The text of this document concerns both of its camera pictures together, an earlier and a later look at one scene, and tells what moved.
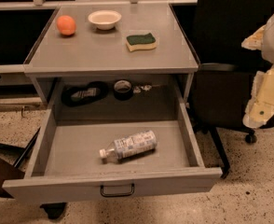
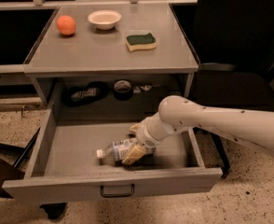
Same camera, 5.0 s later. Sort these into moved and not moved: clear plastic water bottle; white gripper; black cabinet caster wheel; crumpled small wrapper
Moved: white gripper
Not moved: crumpled small wrapper; clear plastic water bottle; black cabinet caster wheel
